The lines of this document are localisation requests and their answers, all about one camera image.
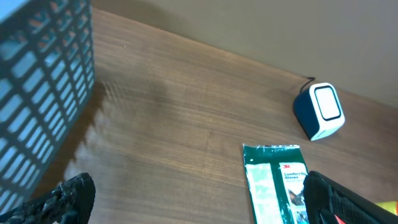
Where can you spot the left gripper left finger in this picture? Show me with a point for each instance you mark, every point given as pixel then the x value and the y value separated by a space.
pixel 71 202

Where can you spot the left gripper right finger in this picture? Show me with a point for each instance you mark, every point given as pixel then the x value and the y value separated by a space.
pixel 327 202

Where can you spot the green package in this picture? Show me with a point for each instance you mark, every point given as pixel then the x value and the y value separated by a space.
pixel 275 176

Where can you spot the small yellow bottle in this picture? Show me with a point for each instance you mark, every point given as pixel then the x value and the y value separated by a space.
pixel 391 206

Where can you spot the white barcode scanner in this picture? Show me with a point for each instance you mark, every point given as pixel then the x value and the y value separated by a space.
pixel 319 111

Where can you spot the dark grey mesh basket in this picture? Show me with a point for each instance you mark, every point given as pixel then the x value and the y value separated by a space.
pixel 47 78

